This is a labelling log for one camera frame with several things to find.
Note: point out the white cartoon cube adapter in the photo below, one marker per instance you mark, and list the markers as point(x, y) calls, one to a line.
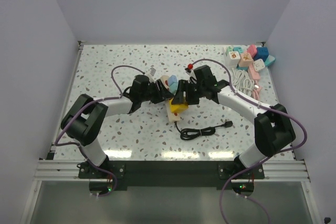
point(232, 59)

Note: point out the light blue cube plug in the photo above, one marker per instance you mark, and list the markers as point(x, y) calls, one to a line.
point(172, 79)

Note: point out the aluminium front rail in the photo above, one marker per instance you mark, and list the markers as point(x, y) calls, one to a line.
point(274, 171)

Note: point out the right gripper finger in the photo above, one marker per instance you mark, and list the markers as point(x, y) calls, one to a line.
point(192, 97)
point(179, 95)

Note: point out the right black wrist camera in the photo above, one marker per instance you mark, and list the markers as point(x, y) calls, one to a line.
point(200, 77)

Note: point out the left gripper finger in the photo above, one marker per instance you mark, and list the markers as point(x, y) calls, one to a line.
point(158, 98)
point(162, 87)

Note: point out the teal cube plug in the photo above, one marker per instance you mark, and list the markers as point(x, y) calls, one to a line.
point(173, 88)

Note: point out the white pink power strip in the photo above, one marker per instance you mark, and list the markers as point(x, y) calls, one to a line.
point(255, 68)

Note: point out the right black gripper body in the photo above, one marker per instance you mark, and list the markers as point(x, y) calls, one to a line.
point(201, 92)

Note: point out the yellow cube plug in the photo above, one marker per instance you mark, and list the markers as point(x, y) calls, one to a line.
point(177, 108)

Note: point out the pink cube adapter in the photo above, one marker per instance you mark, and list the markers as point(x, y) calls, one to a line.
point(252, 50)

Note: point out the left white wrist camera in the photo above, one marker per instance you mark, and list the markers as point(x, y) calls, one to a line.
point(150, 74)

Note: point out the peach starfish cube adapter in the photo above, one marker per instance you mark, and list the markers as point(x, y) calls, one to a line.
point(245, 60)

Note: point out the beige red power strip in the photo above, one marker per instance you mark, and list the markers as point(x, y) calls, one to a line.
point(172, 117)

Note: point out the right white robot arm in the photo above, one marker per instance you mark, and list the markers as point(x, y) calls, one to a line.
point(272, 128)

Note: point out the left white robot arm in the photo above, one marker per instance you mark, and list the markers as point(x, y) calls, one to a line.
point(84, 119)

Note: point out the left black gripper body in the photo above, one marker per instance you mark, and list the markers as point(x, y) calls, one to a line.
point(151, 92)

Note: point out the dark blue cube adapter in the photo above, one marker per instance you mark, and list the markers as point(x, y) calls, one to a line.
point(261, 53)

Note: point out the teal flat power strip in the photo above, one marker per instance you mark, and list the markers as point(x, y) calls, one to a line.
point(269, 61)

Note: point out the white green cube adapter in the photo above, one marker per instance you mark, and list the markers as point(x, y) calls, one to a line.
point(227, 50)

